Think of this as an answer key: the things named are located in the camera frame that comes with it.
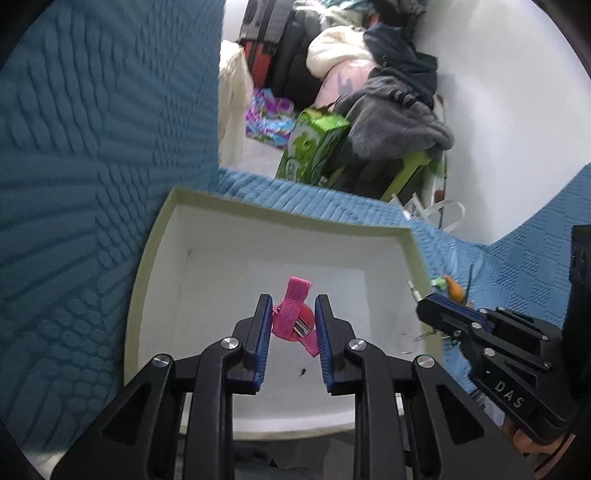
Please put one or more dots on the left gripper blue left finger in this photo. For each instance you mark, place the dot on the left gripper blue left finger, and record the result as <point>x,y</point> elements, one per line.
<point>262,323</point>

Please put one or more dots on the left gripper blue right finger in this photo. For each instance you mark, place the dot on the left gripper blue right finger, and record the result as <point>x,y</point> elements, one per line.
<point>328,342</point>

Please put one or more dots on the pink ribbon hair clip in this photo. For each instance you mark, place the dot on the pink ribbon hair clip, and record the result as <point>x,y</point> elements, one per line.
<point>293,320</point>

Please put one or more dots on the pale green box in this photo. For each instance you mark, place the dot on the pale green box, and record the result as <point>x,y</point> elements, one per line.
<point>208,259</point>

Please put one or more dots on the orange gourd ornament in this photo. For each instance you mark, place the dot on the orange gourd ornament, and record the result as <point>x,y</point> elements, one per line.
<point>455,291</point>

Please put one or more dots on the black hair stick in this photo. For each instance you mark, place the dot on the black hair stick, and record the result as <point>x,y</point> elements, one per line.
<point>469,285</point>

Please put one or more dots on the silver hair pin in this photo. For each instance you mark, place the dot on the silver hair pin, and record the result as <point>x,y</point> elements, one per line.
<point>415,292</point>

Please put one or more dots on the green hat hair clip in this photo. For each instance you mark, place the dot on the green hat hair clip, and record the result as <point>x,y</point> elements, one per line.
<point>439,283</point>

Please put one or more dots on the person right hand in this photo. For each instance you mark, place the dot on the person right hand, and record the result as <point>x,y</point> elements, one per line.
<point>551,453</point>

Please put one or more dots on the green plastic stool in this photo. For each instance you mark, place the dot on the green plastic stool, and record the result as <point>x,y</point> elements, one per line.
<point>376,179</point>

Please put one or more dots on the green cardboard carton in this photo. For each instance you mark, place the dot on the green cardboard carton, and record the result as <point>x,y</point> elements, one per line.
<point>317,134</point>

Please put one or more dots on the purple patterned cloth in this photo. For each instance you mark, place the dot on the purple patterned cloth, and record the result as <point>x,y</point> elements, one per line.
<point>269,119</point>

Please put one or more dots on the grey fleece garment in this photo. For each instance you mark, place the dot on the grey fleece garment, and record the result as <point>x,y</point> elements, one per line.
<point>388,121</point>

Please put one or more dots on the cream lace covered furniture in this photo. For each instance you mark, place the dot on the cream lace covered furniture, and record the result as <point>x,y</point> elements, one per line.
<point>234,97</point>

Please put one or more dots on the red suitcase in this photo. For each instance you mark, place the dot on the red suitcase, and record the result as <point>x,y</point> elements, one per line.
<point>258,56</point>

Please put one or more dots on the dark navy jacket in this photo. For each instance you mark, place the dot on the dark navy jacket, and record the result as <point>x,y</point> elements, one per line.
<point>396,56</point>

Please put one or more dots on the white puffy jacket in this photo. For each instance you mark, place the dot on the white puffy jacket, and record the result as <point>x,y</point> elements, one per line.
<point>334,45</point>

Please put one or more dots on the grey suitcase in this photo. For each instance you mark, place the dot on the grey suitcase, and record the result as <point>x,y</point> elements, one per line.
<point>264,20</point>

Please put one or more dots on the white bag with straps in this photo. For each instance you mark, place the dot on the white bag with straps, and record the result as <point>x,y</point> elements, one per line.
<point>433,215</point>

